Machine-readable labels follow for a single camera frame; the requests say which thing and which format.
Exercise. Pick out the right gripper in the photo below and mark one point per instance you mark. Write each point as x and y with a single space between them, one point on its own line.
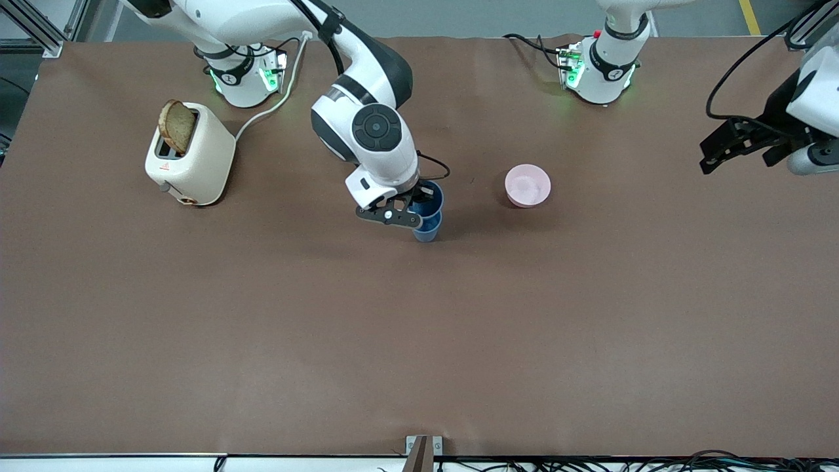
420 193

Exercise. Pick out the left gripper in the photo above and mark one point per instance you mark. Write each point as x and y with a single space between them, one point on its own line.
777 103

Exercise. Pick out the blue plastic cup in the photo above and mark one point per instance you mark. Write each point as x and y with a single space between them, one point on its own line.
427 231
431 206

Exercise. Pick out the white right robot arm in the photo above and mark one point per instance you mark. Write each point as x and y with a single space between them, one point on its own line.
377 128

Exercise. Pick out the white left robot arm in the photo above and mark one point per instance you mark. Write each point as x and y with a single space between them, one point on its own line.
609 65

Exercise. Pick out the pink bowl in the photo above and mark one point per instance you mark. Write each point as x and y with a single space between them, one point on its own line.
527 185

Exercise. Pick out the cream white toaster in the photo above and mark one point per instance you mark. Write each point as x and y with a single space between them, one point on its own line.
203 157

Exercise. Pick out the brown bread slice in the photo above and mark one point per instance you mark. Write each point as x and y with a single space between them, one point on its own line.
177 126

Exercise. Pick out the small aluminium corner bracket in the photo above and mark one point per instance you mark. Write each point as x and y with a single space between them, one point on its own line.
794 40

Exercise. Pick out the metal table edge bracket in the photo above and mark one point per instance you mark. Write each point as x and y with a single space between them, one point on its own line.
423 449

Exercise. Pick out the aluminium frame profile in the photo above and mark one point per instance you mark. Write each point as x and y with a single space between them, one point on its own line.
39 29

